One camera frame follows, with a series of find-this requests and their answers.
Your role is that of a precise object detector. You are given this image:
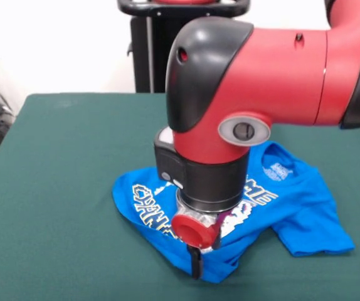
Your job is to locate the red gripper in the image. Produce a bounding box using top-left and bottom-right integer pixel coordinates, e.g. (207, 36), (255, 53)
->
(171, 210), (231, 280)

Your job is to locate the blue game-controller print t-shirt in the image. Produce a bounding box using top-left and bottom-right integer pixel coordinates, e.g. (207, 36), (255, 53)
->
(111, 140), (356, 285)

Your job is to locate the dark green table cloth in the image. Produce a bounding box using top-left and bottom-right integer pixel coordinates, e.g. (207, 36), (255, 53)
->
(0, 92), (360, 301)

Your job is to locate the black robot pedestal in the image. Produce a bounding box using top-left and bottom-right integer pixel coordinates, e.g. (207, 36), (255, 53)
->
(116, 0), (250, 93)

